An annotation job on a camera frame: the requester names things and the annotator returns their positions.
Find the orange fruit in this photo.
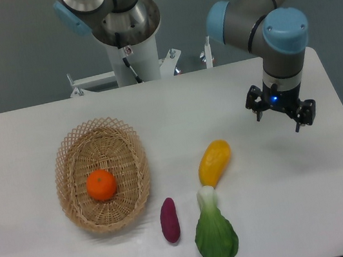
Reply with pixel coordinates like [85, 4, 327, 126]
[86, 169, 117, 201]

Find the green bok choy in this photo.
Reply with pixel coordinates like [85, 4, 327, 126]
[195, 186, 239, 257]

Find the yellow mango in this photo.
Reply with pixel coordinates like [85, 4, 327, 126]
[198, 140, 231, 187]

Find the purple sweet potato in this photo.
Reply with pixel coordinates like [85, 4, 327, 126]
[160, 197, 181, 243]

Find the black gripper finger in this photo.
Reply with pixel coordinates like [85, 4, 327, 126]
[245, 85, 266, 122]
[293, 99, 316, 133]

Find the woven wicker basket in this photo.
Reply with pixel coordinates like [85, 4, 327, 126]
[55, 117, 150, 234]

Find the black cable on pedestal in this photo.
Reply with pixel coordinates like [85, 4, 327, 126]
[114, 29, 144, 86]

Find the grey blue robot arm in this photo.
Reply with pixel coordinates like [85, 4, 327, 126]
[53, 0, 316, 128]

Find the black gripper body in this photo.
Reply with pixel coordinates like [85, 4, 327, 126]
[262, 84, 300, 117]

